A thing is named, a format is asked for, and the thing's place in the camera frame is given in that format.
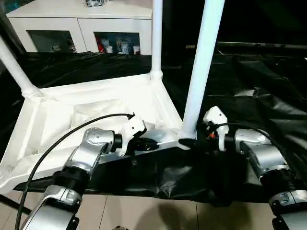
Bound white plastic table leg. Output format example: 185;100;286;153
178;0;226;141
0;35;45;99
151;0;166;81

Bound white plastic table top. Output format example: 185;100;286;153
0;70;198;195

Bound black mat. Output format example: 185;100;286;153
0;49;307;208

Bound patterned white cup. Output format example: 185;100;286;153
119;40;130;55

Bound dark long bar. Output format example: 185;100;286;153
217;41;307;51

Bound black box with gold label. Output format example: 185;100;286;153
153;0;220;62

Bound white cabinet with glass doors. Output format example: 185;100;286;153
6;0;154;56

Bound dark crumpled bundle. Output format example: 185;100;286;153
85;0;106;8

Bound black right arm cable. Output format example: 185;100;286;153
211;122;300;180

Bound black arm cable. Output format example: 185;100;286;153
211;122;300;180
14;112;136;230

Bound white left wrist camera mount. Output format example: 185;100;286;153
119;115;147;158

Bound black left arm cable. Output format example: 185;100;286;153
14;112;136;230

